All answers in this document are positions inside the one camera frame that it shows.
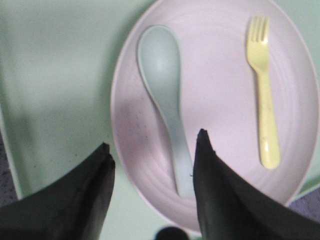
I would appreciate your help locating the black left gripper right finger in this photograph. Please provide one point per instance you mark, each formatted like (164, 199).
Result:
(229, 208)

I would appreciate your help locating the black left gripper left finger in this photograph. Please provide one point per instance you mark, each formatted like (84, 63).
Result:
(72, 208)

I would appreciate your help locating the beige round plate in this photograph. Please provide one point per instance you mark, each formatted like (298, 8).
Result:
(218, 94)

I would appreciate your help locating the yellow plastic fork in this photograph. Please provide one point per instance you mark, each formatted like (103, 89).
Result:
(258, 57)

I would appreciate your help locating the light green plastic tray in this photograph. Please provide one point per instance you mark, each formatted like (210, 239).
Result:
(57, 64)

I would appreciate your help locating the pale green plastic spoon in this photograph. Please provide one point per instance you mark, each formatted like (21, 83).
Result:
(160, 66)

